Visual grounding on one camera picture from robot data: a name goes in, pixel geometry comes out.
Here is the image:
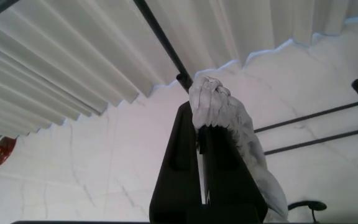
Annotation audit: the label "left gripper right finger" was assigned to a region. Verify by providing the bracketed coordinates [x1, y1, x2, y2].
[198, 124, 269, 223]

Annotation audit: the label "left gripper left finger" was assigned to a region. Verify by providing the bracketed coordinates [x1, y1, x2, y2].
[149, 101, 203, 223]

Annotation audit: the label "black clothes rack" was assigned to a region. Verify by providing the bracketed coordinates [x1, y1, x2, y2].
[0, 0, 358, 156]

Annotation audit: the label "white curtain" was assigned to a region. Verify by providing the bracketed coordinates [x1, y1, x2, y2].
[0, 0, 358, 142]

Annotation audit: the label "black cable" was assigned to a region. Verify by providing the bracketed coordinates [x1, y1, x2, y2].
[287, 200, 328, 223]

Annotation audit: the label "pale grey shorts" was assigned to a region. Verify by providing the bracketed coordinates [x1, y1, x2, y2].
[188, 76, 289, 223]

